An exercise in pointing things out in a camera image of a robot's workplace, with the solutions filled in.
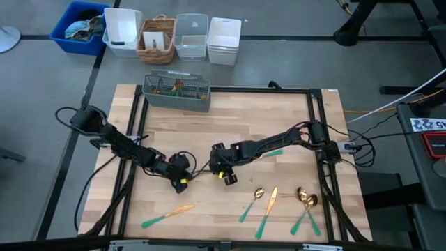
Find black floor cable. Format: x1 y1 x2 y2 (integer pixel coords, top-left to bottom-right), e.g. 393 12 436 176
73 153 119 234

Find blue cloth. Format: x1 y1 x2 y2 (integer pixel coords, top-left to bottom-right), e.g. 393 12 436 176
64 20 91 40

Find black stand foot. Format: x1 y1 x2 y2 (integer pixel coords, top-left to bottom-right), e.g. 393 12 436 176
0 147 27 163

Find dark brown cloth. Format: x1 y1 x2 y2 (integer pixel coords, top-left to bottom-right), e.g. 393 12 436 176
75 8 105 43

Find hanging yellow cable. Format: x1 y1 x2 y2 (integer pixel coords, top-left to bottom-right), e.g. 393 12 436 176
336 0 351 15

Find white printed label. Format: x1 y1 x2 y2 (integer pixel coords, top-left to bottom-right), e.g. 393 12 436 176
409 117 446 133

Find black stand frame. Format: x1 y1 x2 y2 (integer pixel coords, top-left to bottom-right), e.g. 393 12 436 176
332 0 446 96

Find white round stand base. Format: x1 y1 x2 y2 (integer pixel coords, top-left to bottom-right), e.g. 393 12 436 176
0 26 21 54

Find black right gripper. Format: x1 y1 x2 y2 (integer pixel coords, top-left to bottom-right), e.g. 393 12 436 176
208 142 240 187

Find black front beam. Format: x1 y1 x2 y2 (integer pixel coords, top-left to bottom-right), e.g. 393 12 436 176
0 234 446 251

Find yellow floor cable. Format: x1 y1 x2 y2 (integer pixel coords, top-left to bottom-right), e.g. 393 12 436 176
343 89 446 114

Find small gold spoon green handle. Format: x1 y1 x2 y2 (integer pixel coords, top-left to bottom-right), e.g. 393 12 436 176
238 187 266 224

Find white cable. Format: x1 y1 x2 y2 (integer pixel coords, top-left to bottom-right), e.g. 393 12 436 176
346 68 446 124

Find white cardboard box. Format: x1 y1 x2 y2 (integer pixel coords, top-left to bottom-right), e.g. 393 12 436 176
141 31 171 52

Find white plastic bin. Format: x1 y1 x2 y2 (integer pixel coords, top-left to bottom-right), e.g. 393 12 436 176
102 7 144 59

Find grey round object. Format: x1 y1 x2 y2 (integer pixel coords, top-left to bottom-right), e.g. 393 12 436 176
431 156 446 179

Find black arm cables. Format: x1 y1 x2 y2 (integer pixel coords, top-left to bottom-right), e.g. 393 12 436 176
348 114 400 169

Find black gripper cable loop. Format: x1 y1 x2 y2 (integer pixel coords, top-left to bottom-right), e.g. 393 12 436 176
177 150 199 177

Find blue plastic bin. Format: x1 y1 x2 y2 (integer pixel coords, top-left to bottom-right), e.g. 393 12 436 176
49 1 109 56

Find black desk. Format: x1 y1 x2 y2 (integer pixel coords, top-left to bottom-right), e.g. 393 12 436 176
396 100 446 212

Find grey mesh cutlery basket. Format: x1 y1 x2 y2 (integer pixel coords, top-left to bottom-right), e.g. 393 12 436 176
141 68 212 114

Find white stacked bin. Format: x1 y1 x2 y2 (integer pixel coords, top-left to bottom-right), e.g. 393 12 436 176
206 17 243 66

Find black table frame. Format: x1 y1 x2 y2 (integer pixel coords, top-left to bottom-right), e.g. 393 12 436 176
79 84 373 245

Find red cased tablet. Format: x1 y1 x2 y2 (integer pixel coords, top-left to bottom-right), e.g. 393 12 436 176
419 131 446 160

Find wicker basket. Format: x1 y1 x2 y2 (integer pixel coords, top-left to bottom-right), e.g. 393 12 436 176
135 13 177 66

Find clear plastic bin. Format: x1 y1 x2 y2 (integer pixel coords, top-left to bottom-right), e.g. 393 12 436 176
173 13 210 62

